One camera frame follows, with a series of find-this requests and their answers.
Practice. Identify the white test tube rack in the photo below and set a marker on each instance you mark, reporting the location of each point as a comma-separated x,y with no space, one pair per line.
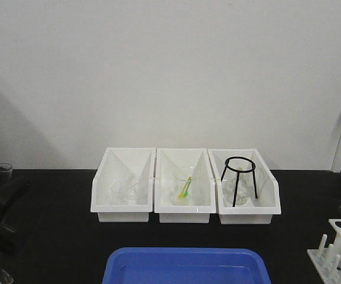
327,257

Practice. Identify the left white plastic bin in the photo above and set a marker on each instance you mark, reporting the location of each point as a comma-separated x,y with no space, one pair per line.
119,163

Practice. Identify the white plastic bin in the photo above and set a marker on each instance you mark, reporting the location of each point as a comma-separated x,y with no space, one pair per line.
119,163
256,211
169,159

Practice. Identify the blue plastic tray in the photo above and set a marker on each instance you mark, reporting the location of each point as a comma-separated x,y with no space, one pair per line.
185,265

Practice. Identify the glassware in left bin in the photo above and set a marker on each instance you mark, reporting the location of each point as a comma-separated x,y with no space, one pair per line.
131,191

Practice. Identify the glass beaker in middle bin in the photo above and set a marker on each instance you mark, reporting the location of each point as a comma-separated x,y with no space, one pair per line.
180,175

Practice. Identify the yellow green plastic spatulas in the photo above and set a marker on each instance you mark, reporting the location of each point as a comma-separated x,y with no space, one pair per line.
184,191

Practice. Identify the middle white plastic bin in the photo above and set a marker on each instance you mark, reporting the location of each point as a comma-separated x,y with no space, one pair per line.
169,159

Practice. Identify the glass flask in right bin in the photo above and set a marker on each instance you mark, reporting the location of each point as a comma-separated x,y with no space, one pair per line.
236,186

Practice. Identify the right white plastic bin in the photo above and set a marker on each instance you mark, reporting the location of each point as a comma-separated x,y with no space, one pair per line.
256,211

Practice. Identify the black wire tripod stand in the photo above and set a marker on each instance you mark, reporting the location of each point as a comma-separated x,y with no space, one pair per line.
235,169

